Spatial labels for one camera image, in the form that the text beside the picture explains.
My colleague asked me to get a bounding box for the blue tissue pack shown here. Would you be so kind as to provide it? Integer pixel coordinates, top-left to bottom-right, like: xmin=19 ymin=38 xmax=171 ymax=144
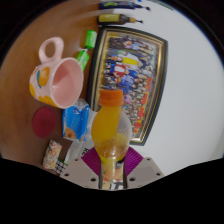
xmin=61 ymin=98 xmax=91 ymax=143

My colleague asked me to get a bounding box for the pink patterned mug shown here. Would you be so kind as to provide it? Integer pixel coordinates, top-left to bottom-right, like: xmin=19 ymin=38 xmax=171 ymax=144
xmin=28 ymin=36 xmax=85 ymax=110

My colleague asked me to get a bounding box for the small floral patterned packet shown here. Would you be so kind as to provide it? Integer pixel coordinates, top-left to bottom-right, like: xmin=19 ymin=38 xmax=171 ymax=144
xmin=41 ymin=139 xmax=63 ymax=170

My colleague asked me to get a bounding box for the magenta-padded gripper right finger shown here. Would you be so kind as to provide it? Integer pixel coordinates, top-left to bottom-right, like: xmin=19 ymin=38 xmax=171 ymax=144
xmin=122 ymin=147 xmax=165 ymax=190

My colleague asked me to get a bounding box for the dark blue pump bottle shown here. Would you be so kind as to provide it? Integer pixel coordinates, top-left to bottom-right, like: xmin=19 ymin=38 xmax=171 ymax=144
xmin=98 ymin=0 xmax=151 ymax=11

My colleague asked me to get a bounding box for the flat round red coaster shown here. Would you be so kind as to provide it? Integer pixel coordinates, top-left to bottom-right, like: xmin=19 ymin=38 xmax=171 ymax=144
xmin=31 ymin=106 xmax=61 ymax=139

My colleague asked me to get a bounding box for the orange-capped clear drink bottle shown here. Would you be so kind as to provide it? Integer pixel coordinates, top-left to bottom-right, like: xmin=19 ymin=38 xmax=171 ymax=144
xmin=90 ymin=88 xmax=133 ymax=185

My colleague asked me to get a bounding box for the framed group picture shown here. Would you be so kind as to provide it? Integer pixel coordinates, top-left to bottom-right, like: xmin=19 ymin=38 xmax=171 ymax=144
xmin=87 ymin=26 xmax=169 ymax=147

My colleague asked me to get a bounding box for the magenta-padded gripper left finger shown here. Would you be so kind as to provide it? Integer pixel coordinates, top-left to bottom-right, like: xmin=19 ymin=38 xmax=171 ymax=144
xmin=61 ymin=146 xmax=103 ymax=190

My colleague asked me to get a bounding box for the colourful puzzle cube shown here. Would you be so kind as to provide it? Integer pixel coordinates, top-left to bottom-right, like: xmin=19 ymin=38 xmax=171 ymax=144
xmin=54 ymin=159 xmax=68 ymax=176

